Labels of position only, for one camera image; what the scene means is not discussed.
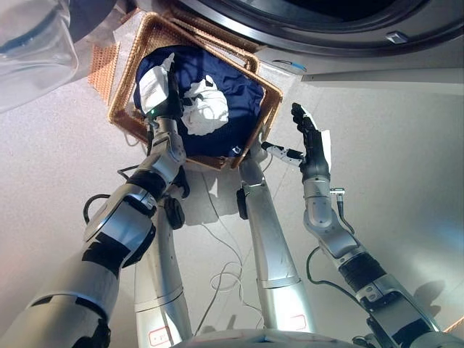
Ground robot torso front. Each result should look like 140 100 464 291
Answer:
144 328 363 348

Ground grey front-load washing machine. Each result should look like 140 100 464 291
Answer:
159 0 464 85

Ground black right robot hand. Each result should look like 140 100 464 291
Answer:
260 102 333 179

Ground silver robot leg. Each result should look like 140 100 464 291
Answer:
235 123 317 335
133 170 194 345

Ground round glass washer door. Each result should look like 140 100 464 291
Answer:
0 0 121 114

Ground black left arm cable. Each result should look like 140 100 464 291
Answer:
83 120 153 225

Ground silver right robot leg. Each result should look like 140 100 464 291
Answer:
235 123 317 335

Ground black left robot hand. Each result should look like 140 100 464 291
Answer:
137 52 197 119

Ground white garment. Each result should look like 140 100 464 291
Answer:
180 75 231 137

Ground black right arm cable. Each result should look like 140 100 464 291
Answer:
305 186 364 302

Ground navy blue garment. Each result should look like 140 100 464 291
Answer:
133 43 265 159

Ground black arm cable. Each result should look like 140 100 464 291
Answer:
305 186 364 302
83 120 153 225

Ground silver robot legs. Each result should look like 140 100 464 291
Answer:
191 173 266 335

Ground silver left robot leg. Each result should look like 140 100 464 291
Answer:
133 170 194 345

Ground brown wicker laundry basket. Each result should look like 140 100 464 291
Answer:
86 11 284 172

